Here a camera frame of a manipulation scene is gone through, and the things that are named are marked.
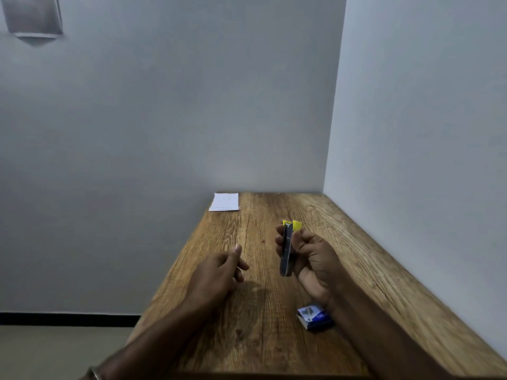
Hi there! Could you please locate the blue staple box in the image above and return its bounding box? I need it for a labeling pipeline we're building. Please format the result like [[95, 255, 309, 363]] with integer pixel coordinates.
[[296, 304, 334, 332]]

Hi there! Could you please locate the person's right hand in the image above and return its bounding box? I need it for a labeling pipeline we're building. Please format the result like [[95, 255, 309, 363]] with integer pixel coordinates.
[[275, 224, 349, 306]]

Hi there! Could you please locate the yellow and black stapler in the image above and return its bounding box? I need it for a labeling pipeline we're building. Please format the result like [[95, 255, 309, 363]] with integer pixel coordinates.
[[279, 220, 303, 278]]

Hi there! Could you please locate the white paper sheet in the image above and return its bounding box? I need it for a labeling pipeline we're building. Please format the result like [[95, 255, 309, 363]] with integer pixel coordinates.
[[208, 192, 240, 212]]

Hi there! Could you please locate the person's right forearm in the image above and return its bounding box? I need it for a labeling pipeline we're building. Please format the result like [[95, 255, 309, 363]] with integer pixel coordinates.
[[326, 278, 456, 380]]

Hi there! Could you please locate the person's left forearm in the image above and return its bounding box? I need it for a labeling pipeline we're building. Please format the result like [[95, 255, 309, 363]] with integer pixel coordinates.
[[81, 291, 234, 380]]

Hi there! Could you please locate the person's left hand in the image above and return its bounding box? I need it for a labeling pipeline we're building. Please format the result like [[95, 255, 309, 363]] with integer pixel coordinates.
[[186, 244, 250, 305]]

